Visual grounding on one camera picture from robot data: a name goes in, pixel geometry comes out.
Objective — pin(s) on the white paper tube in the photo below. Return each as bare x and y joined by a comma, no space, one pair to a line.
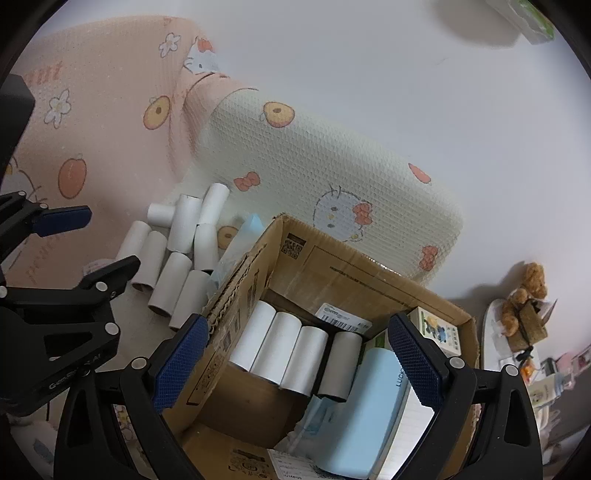
279,346
307,360
251,334
339,364

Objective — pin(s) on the pink white sachet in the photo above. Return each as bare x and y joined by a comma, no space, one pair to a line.
94,266

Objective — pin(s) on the green white tissue pack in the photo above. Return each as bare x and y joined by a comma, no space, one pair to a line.
531,18

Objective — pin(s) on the small brown gift box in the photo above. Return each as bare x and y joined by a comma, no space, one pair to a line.
531,323

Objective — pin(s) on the brown teddy bear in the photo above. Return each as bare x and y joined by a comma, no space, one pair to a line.
526,290

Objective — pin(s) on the blue printed plastic bag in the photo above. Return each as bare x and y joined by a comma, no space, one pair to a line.
318,415

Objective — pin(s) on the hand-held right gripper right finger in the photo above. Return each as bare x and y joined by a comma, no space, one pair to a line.
415,364

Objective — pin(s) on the flat white box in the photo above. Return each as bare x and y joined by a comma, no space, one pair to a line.
415,424

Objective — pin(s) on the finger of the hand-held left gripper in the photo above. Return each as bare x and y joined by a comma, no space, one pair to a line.
64,219
111,274

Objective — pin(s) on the pile of white tubes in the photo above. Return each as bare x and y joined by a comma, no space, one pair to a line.
182,221

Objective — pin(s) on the pink printed blanket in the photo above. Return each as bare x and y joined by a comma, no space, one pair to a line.
101,138

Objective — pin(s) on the light blue plastic case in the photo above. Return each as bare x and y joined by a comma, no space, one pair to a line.
369,415

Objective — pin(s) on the cream printed pillow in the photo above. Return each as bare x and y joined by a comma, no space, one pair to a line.
323,152

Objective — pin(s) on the light blue plastic packet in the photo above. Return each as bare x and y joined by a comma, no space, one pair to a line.
249,226

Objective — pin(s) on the small green printed box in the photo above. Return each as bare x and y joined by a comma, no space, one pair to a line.
443,332

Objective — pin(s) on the green white carton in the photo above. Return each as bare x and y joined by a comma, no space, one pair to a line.
377,344

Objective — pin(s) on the brown cardboard box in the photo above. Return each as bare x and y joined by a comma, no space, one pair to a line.
351,267

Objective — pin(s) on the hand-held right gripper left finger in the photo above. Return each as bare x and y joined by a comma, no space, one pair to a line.
180,364

